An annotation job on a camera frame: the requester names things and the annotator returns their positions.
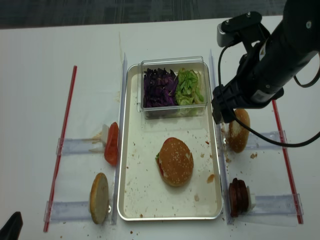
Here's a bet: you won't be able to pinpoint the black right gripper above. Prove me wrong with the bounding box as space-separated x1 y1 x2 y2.
211 84 250 124

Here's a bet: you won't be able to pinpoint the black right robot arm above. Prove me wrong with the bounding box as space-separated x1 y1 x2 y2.
211 0 320 124

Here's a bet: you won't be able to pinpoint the white foam block right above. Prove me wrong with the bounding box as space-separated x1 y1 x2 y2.
246 186 256 212

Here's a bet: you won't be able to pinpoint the sesame bun top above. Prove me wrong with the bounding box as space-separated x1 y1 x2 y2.
159 137 194 187

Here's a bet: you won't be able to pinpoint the red right straw rod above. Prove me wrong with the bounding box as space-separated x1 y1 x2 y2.
272 100 304 225

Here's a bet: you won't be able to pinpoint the right bun half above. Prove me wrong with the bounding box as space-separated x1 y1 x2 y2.
228 108 251 153

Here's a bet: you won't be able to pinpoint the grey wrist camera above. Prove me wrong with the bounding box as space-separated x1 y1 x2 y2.
217 23 235 48

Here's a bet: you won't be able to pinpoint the shredded purple cabbage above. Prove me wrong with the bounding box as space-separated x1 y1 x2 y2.
143 68 179 108

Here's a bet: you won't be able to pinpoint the left bun half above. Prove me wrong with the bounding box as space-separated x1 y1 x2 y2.
89 172 109 225

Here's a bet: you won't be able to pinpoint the burger bottom with fillings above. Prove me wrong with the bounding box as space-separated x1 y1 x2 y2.
155 152 168 178

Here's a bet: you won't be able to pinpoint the black camera cable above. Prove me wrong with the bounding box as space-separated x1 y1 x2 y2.
217 41 320 148

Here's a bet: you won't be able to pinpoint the white foam block left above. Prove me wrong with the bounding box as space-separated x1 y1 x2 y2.
100 124 110 149

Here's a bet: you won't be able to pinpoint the clear right upper rail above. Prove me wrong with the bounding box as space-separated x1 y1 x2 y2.
246 129 287 149

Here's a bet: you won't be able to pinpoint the white metal tray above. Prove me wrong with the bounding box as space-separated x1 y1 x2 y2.
117 65 223 221

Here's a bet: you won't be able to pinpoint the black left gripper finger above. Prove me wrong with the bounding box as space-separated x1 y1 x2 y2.
0 211 23 240

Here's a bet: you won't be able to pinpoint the clear left long rail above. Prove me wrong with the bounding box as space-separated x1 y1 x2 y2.
110 53 128 226

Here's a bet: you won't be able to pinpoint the clear left upper rail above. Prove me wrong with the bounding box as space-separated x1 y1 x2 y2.
56 138 105 156

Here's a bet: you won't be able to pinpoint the white foam block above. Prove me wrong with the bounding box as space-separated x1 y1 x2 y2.
100 124 110 149
246 186 256 212

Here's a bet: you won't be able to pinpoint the red straw rod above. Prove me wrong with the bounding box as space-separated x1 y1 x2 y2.
272 100 304 225
43 65 78 233

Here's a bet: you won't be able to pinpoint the clear left lower rail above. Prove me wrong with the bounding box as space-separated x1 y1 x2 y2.
43 201 92 223

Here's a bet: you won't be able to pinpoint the green lettuce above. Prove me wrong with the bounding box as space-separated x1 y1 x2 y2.
175 68 204 106

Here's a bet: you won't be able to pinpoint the red left straw rod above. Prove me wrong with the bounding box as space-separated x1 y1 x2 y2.
43 65 78 233

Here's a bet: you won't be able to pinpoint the dark meat patties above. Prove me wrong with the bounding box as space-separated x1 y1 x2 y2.
228 178 250 217

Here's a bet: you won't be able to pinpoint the tomato slices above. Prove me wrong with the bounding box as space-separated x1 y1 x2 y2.
104 122 119 166

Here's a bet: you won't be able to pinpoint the bun half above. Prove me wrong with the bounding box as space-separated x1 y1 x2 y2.
89 172 109 225
228 108 251 153

